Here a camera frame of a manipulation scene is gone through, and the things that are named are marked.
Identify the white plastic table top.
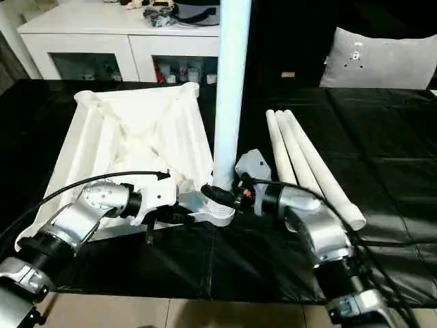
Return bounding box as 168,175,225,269
15,82,236,250

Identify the white plastic table leg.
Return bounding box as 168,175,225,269
283,109,367,230
210,0,253,195
265,109,301,189
274,109,328,199

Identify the black table mat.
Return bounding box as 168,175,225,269
0,79,437,305

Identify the black cabinet with yellow label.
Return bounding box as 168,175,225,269
249,0,342,88

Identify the white glass-door cabinet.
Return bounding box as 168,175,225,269
17,0,223,84

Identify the black gear on cabinet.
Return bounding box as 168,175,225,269
123,0,221,28

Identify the grey cushion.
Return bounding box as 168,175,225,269
319,26,437,90

